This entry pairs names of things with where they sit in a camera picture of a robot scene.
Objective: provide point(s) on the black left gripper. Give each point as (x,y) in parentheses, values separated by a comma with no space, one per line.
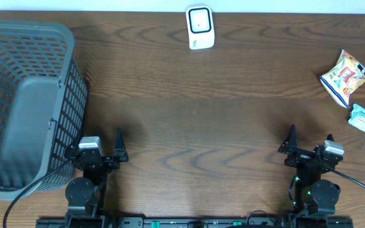
(120,149)

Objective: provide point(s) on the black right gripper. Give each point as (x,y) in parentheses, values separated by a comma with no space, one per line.
(290,144)

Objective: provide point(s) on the yellow wet wipes bag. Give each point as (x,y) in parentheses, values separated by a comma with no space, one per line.
(344,78)

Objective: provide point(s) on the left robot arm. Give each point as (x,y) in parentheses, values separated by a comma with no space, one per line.
(85,195)

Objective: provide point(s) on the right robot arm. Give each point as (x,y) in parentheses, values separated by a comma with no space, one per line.
(314,198)

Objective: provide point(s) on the white barcode scanner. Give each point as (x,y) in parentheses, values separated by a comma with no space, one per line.
(200,27)

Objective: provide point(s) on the grey plastic shopping basket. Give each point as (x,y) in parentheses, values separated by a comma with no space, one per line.
(42,105)

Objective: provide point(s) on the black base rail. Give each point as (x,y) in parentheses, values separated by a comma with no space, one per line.
(138,222)

